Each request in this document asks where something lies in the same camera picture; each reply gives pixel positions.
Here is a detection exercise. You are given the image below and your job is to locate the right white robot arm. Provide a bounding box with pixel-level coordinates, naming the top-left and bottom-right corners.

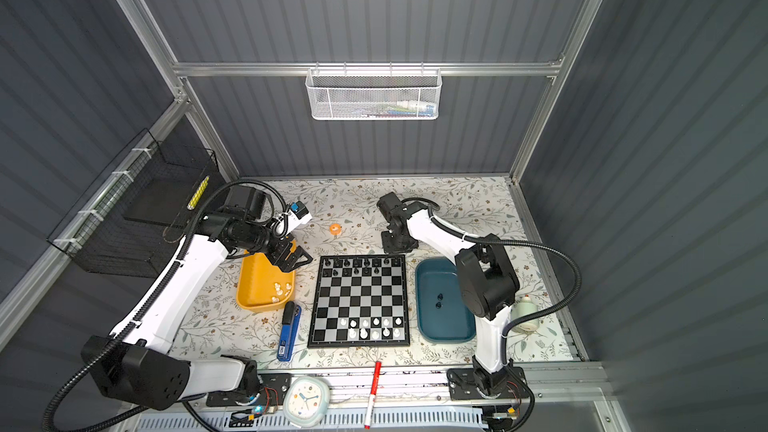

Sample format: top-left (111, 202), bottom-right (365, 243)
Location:
top-left (377, 192), bottom-right (582, 397)

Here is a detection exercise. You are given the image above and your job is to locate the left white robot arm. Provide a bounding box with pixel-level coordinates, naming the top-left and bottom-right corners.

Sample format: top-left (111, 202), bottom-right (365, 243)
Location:
top-left (41, 178), bottom-right (313, 431)

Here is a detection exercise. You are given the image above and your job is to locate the yellow plastic tray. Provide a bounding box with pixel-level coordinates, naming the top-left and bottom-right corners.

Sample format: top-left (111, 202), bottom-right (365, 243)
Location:
top-left (236, 253), bottom-right (296, 313)

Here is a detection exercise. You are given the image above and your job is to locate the blue stapler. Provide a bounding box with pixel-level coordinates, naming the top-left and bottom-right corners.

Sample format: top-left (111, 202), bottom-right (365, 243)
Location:
top-left (277, 301), bottom-right (302, 362)

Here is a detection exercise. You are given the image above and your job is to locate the black white chessboard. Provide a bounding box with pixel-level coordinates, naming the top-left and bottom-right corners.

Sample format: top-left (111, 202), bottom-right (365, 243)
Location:
top-left (307, 254), bottom-right (411, 349)

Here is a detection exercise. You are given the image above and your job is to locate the teal plastic tray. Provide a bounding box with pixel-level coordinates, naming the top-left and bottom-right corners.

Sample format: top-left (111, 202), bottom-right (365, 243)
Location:
top-left (415, 257), bottom-right (476, 344)

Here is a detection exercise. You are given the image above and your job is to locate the small white clock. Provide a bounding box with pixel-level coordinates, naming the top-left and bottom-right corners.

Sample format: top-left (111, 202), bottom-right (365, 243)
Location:
top-left (283, 376), bottom-right (331, 428)

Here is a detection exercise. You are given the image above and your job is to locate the pale green cup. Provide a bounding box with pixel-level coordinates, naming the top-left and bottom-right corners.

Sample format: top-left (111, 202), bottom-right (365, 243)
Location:
top-left (510, 295), bottom-right (541, 334)

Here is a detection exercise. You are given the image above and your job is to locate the red white marker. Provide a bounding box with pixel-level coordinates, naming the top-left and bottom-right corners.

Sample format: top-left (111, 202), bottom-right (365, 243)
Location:
top-left (363, 361), bottom-right (382, 430)

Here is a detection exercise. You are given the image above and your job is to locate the black wire basket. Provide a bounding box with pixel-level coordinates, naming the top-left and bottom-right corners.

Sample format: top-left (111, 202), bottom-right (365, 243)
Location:
top-left (47, 130), bottom-right (224, 278)

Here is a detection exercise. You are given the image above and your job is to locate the white wire basket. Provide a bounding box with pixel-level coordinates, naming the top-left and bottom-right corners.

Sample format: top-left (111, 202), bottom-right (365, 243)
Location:
top-left (305, 68), bottom-right (443, 121)

